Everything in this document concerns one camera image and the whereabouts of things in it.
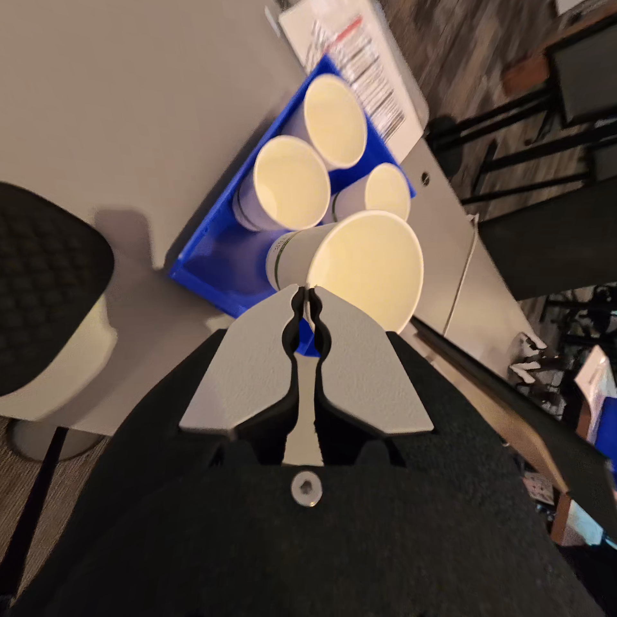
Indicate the laminated paper sheet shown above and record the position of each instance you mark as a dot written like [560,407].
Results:
[366,72]

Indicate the dark display board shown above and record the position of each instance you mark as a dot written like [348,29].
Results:
[588,77]

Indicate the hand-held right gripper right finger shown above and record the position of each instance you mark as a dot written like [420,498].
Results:
[376,381]

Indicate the black easel stand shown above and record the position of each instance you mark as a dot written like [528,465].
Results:
[491,115]
[530,166]

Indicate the narrow blue plastic bin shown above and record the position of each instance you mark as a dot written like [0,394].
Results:
[217,270]

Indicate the black quilted armrest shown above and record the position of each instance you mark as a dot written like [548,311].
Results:
[48,289]

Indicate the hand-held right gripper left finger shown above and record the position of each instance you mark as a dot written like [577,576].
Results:
[236,381]

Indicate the brown wooden post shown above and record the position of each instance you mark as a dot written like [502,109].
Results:
[525,72]

